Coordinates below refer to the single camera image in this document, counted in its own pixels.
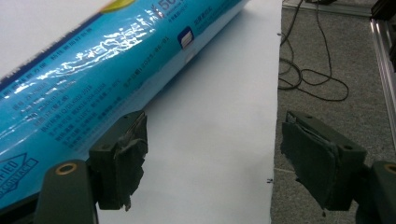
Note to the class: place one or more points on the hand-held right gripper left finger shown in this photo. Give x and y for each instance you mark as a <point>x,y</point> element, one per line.
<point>115,161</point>

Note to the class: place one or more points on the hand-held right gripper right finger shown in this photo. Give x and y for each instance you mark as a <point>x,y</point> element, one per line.
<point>323,161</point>

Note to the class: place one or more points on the blue plastic wrap roll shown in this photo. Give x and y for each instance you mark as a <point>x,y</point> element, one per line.
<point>93,77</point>

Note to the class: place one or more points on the metal floor strip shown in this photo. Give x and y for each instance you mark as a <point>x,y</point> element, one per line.
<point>327,6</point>

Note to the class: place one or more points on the aluminium frame rail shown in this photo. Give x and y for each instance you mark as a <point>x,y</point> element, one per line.
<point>384,68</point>

